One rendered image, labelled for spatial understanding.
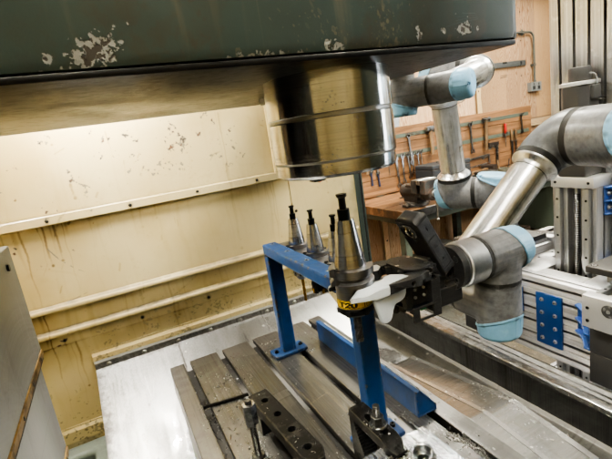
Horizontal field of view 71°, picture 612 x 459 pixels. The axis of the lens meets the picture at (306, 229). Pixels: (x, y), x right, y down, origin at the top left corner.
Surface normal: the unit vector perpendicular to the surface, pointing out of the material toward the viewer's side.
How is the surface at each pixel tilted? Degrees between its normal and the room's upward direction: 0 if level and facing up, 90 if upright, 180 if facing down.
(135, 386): 24
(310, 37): 90
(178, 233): 90
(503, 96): 90
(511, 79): 90
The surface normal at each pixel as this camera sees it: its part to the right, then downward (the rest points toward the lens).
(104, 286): 0.44, 0.14
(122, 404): 0.04, -0.82
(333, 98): 0.04, 0.22
